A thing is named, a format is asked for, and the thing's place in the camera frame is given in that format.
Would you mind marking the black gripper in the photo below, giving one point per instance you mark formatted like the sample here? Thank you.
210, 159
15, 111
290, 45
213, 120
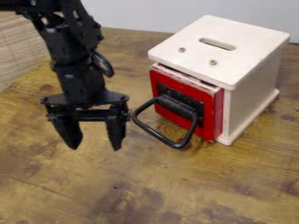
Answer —
86, 101

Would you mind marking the red drawer with black handle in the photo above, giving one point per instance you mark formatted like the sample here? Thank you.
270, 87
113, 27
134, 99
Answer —
188, 101

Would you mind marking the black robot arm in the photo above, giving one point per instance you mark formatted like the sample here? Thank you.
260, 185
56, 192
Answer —
72, 34

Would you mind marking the white wooden drawer box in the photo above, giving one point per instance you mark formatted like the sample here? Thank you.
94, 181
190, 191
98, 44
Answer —
234, 56

